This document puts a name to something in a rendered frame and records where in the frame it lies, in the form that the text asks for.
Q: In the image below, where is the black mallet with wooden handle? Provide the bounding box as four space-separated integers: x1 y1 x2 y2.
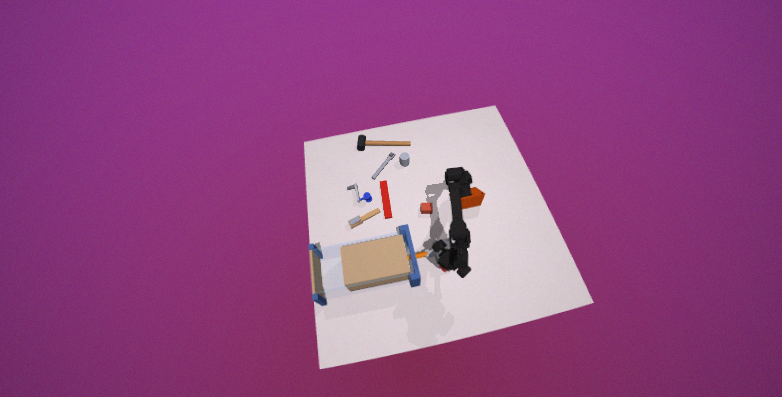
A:
357 134 411 151

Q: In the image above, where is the wooden brush with grey bristles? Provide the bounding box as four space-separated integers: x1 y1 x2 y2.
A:
348 208 380 229

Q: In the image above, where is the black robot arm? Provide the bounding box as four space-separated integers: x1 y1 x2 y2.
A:
437 167 472 270

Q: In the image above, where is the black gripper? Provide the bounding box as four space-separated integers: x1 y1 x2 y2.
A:
432 239 472 278

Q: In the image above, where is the grey metal rod with square end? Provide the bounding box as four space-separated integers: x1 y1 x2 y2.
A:
372 152 395 180

